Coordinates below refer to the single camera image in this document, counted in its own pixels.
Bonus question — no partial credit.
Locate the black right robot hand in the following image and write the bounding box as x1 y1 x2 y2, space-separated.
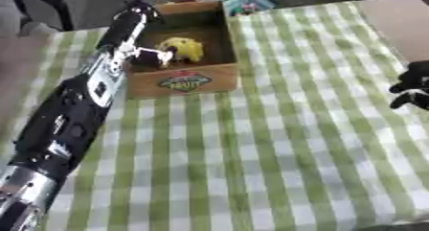
387 60 429 111

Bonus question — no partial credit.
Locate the yellow toy fruit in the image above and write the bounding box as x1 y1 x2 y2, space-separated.
155 36 207 64

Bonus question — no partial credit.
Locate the teal patterned bag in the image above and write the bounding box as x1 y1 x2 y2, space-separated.
222 0 279 17

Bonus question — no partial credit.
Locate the tan cardboard box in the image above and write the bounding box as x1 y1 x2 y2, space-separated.
124 0 241 100

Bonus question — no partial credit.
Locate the black chair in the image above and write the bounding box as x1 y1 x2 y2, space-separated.
3 0 76 33

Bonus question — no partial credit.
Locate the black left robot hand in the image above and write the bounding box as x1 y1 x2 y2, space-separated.
94 0 176 70

